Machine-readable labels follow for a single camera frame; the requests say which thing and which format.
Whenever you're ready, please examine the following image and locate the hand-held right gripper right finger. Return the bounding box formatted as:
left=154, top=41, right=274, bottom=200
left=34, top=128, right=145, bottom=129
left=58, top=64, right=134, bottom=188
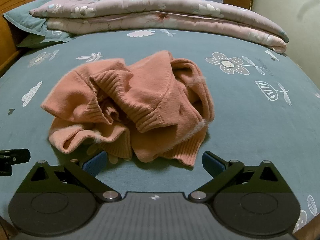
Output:
left=187, top=151, right=294, bottom=203

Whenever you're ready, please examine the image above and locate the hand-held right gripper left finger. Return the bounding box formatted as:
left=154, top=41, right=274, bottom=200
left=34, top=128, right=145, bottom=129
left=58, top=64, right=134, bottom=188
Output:
left=15, top=151, right=123, bottom=203

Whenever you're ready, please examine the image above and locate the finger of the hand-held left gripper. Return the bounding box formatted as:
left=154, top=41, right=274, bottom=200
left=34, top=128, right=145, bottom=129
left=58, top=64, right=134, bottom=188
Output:
left=0, top=148, right=31, bottom=177

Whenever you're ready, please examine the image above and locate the pink knit sweater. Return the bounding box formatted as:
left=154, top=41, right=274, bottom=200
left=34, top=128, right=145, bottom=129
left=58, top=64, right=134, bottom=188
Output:
left=41, top=50, right=215, bottom=168

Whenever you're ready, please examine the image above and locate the teal floral bed sheet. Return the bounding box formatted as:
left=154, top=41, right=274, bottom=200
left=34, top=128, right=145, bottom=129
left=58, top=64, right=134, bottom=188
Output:
left=0, top=29, right=320, bottom=240

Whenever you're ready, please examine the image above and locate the dark green pillow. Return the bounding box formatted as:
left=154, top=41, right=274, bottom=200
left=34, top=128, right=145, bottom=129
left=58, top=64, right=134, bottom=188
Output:
left=16, top=34, right=45, bottom=48

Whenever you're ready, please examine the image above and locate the wooden headboard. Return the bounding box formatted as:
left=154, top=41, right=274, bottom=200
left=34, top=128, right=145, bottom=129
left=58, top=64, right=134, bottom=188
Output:
left=0, top=0, right=84, bottom=77

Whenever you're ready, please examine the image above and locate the teal pillow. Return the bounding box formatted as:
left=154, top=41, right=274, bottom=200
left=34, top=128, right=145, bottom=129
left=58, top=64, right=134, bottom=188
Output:
left=3, top=0, right=78, bottom=43

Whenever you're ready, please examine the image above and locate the folded floral quilt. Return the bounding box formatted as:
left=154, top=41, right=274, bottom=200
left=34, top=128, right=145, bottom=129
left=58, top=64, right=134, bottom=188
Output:
left=29, top=0, right=289, bottom=53

